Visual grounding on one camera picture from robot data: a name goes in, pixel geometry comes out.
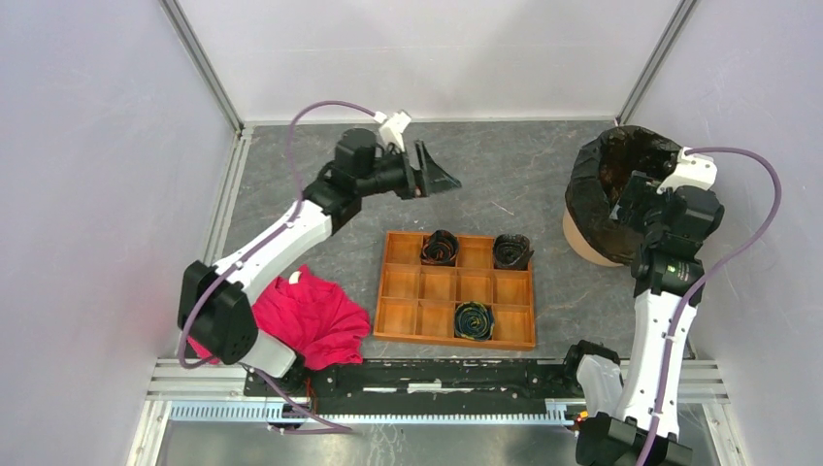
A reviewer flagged red cloth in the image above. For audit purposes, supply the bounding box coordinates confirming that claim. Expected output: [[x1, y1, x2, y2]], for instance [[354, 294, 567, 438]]
[[178, 261, 370, 378]]

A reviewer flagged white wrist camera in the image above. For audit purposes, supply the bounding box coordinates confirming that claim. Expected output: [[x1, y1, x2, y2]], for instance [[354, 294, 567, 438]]
[[656, 147, 718, 194], [373, 110, 412, 152]]

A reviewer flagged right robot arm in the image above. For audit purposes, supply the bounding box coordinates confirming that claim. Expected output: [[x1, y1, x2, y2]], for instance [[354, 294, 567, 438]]
[[560, 171, 724, 465]]

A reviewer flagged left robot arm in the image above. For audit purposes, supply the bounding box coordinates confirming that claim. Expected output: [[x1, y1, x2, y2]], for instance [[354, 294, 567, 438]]
[[177, 128, 462, 396]]

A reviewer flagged rolled black bag, top right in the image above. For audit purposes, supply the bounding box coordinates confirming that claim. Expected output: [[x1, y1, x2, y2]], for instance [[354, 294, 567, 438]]
[[492, 234, 534, 271]]

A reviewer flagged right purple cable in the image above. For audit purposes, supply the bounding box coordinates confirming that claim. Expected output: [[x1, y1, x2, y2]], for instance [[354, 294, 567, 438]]
[[633, 146, 784, 466]]

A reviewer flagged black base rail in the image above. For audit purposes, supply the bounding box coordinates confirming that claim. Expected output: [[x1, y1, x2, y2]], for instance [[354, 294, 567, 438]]
[[277, 358, 584, 416]]

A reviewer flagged rolled black bag, top middle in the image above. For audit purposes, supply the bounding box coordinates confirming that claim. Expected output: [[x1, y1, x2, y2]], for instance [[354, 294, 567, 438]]
[[419, 230, 459, 267]]

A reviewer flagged orange wooden divider tray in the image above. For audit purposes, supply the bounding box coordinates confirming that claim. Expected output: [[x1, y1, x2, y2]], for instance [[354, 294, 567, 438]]
[[373, 231, 537, 351]]

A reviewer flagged rolled black bag, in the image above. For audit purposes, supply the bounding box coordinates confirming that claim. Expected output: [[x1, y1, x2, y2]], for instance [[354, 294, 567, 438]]
[[492, 234, 534, 271], [453, 301, 495, 342], [419, 230, 459, 267]]

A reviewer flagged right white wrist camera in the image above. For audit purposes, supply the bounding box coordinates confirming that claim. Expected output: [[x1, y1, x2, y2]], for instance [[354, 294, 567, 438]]
[[656, 147, 718, 194]]

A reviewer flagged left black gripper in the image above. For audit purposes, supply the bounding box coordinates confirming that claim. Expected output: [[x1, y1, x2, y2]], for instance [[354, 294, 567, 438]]
[[356, 139, 461, 201]]

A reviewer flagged orange trash bin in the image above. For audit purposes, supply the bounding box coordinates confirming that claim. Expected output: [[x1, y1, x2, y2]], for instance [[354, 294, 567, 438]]
[[562, 209, 622, 268]]

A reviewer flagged rolled black bag, bottom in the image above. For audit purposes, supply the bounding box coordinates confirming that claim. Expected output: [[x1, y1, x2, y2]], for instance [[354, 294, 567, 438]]
[[453, 301, 495, 342]]

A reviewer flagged black trash bag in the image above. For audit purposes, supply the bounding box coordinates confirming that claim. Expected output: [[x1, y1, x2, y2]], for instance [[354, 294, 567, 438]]
[[564, 125, 682, 266]]

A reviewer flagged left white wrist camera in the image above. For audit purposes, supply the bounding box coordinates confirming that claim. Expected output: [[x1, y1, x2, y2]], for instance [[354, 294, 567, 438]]
[[373, 110, 412, 152]]

